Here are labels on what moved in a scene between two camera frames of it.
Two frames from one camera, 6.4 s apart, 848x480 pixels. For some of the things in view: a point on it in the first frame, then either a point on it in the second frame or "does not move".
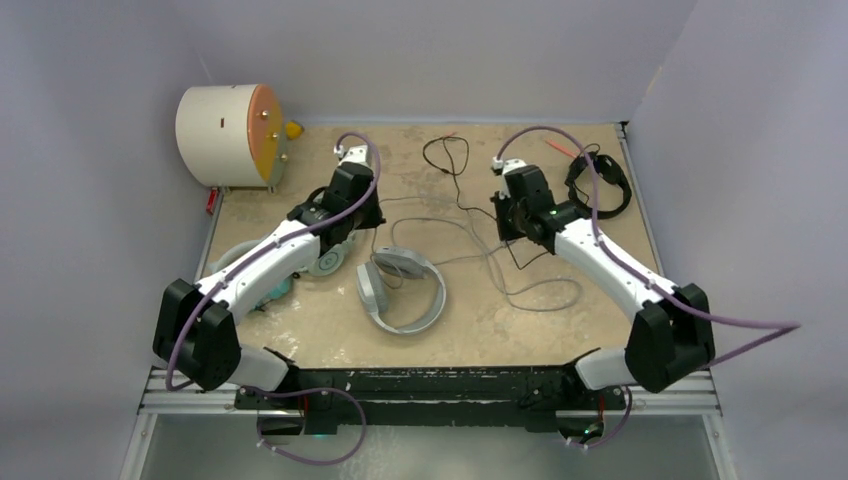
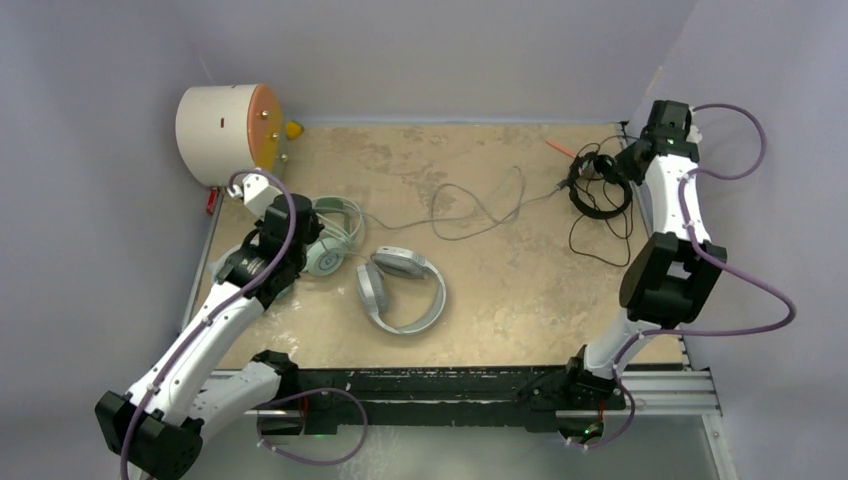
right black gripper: (506, 232) → (624, 169)
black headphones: (603, 182) does not move
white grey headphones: (400, 262) does not move
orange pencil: (562, 148) does not move
